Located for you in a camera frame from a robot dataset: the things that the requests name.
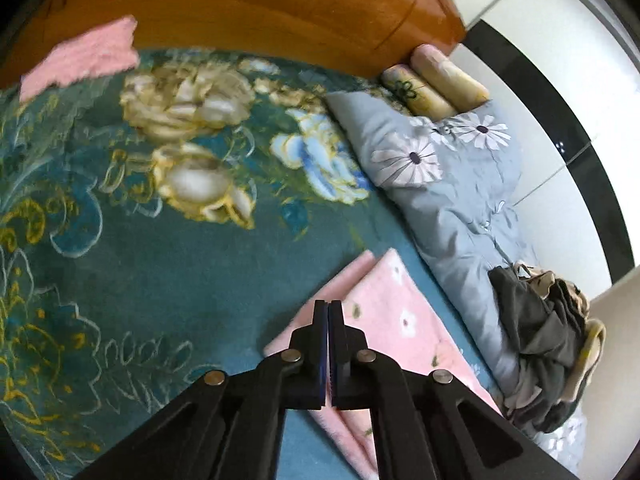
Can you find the cream fleece garment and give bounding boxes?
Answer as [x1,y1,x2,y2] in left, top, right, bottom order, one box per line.
[570,319,608,403]

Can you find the dark grey garment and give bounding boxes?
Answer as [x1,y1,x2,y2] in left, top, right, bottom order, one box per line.
[487,265,591,433]

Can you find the plain pink fleece garment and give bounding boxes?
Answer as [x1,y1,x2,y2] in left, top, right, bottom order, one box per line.
[19,15,141,106]

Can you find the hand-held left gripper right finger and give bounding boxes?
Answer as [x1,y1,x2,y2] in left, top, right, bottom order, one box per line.
[329,300,576,480]

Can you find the teal floral bed sheet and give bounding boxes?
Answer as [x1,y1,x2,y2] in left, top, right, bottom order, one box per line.
[0,47,501,480]

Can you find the wooden bed headboard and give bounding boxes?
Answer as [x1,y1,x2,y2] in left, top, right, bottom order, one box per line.
[0,0,468,91]

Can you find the pastel floral pillow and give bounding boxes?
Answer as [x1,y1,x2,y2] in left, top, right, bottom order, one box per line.
[410,44,491,111]

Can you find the grey-blue daisy print duvet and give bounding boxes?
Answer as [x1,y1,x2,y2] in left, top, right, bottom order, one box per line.
[325,91,591,476]

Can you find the white wardrobe with black band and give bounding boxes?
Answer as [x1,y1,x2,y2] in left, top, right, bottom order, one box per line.
[450,0,640,480]

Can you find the yellow green-flower pillow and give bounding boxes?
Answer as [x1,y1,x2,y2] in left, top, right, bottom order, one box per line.
[380,65,458,122]

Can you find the beige fleece garment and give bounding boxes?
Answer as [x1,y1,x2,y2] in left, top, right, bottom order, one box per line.
[515,261,557,297]

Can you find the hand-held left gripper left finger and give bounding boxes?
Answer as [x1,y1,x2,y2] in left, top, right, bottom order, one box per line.
[75,300,329,480]

